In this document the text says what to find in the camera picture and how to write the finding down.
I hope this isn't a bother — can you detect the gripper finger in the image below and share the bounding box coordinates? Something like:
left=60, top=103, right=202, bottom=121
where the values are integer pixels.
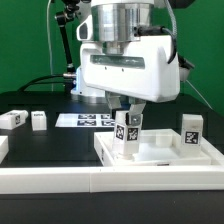
left=126, top=98, right=146, bottom=126
left=105, top=92, right=121, bottom=118

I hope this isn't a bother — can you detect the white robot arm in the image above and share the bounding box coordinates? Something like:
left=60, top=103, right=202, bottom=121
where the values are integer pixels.
left=76, top=0, right=194, bottom=126

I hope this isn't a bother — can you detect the white square table top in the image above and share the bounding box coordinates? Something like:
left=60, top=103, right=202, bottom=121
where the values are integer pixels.
left=94, top=129, right=224, bottom=166

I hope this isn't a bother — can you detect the white sheet with markers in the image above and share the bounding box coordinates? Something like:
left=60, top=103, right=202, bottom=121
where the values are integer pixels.
left=55, top=113, right=115, bottom=127

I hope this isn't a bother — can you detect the thin white cable left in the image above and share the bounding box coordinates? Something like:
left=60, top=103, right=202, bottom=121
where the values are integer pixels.
left=46, top=0, right=55, bottom=92

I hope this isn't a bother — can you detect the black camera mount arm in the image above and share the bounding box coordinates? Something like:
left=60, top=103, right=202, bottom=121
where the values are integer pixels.
left=54, top=0, right=81, bottom=80

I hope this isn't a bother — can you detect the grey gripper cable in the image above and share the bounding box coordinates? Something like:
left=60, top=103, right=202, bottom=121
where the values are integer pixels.
left=134, top=0, right=213, bottom=110

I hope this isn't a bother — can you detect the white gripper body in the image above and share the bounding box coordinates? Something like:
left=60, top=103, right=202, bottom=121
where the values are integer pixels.
left=80, top=35, right=180, bottom=102

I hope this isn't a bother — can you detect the black cable bundle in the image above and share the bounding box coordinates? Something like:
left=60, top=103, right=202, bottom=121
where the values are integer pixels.
left=18, top=73, right=76, bottom=93

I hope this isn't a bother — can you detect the white U-shaped obstacle fence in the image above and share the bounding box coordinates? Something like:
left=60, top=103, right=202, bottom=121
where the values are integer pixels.
left=0, top=140, right=224, bottom=194

